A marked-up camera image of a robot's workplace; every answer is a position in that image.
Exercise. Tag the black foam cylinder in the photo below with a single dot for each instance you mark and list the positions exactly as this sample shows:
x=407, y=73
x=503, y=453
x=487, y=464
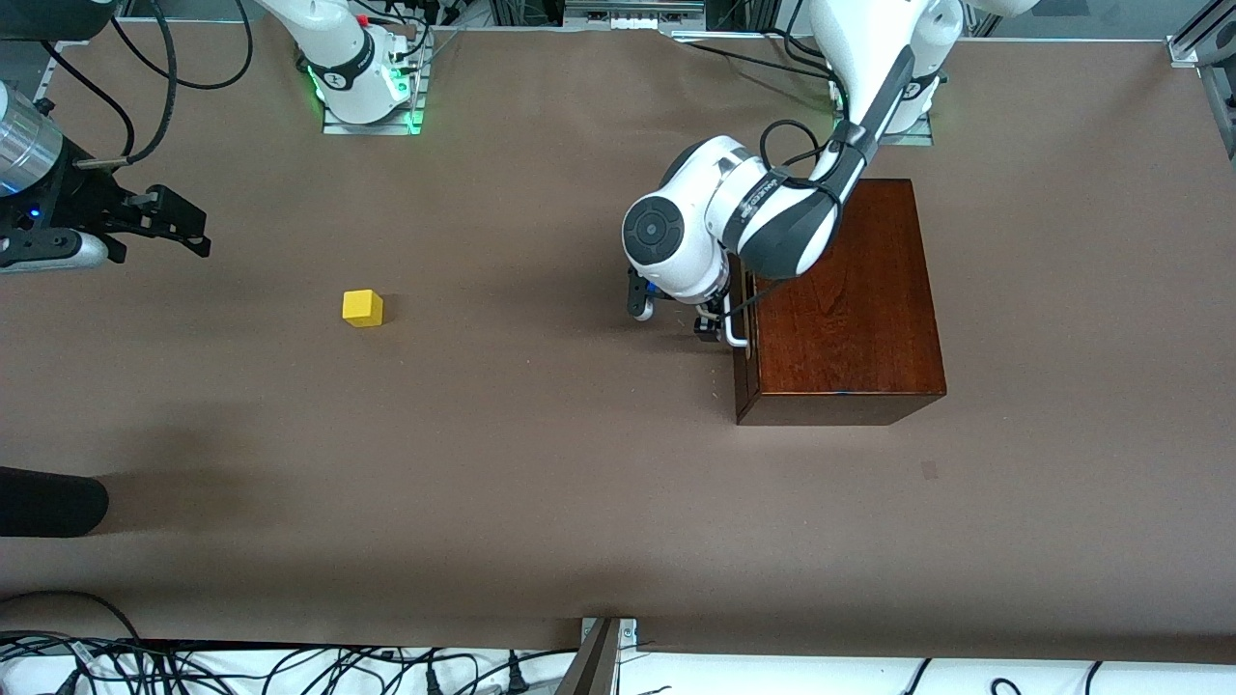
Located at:
x=48, y=502

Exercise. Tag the yellow block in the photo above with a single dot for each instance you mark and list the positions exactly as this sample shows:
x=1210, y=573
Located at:
x=362, y=307

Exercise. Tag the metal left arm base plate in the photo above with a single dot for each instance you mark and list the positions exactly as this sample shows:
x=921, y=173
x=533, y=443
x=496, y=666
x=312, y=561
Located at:
x=912, y=138

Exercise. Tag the aluminium frame profile with bracket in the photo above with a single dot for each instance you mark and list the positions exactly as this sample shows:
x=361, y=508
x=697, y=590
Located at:
x=1219, y=24

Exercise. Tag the metal rack device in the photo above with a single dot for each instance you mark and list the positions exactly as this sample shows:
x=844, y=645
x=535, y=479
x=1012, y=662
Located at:
x=628, y=14

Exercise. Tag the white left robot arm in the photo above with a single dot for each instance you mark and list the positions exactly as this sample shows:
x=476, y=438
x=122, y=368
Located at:
x=666, y=232

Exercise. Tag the aluminium frame rail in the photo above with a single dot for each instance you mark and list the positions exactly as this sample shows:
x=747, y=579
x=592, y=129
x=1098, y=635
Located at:
x=1226, y=116

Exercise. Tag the dark wooden cabinet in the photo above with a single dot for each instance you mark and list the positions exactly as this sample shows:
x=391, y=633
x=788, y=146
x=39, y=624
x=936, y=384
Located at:
x=850, y=309

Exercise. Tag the aluminium profile post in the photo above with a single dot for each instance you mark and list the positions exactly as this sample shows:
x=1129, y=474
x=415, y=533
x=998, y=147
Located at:
x=594, y=666

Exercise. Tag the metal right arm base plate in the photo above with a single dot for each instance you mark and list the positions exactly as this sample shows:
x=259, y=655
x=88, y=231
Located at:
x=372, y=127

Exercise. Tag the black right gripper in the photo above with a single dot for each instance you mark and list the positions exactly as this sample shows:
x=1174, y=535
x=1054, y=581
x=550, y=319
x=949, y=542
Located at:
x=75, y=198

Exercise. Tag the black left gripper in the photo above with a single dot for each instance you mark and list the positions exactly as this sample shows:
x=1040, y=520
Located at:
x=710, y=328

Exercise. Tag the table cover sheet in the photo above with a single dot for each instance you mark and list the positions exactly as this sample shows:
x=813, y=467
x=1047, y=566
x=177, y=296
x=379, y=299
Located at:
x=483, y=434

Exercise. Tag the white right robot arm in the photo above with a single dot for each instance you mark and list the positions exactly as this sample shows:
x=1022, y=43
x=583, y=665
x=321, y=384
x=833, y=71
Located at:
x=338, y=58

